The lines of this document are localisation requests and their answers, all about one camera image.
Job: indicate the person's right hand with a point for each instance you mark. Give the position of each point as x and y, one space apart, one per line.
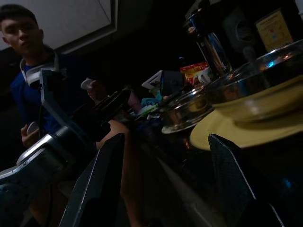
29 138

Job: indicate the wall power socket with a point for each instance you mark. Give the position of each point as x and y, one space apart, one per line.
239 30

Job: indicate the yellow plate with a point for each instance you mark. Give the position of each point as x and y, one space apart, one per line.
225 132

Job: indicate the person in blue shirt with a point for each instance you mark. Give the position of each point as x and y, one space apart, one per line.
21 30

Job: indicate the clear glass bowl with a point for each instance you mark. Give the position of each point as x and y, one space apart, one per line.
260 94
182 113

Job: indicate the white wall cabinet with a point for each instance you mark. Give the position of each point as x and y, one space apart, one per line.
59 19

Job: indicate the white headset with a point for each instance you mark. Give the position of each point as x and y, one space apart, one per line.
32 75

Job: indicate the yellow printed box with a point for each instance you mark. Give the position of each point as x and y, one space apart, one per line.
274 30

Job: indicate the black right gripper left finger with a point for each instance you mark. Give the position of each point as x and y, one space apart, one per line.
101 184

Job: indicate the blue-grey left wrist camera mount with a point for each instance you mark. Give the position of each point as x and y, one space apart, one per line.
47 94

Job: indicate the red printed package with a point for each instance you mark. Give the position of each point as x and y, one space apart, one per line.
191 69

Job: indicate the white mug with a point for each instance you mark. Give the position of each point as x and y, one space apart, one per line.
204 76

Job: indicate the black boxy object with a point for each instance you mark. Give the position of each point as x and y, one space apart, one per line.
170 81

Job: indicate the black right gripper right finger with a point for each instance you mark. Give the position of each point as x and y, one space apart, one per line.
232 184

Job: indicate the teal cloth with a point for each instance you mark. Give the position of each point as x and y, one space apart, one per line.
149 100

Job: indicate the person's left hand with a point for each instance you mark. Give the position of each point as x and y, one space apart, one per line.
99 91

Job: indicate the chrome kettle with black lid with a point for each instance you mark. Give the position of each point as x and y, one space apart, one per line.
213 47

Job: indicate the white hand controller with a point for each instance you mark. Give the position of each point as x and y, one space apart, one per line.
86 84
32 127

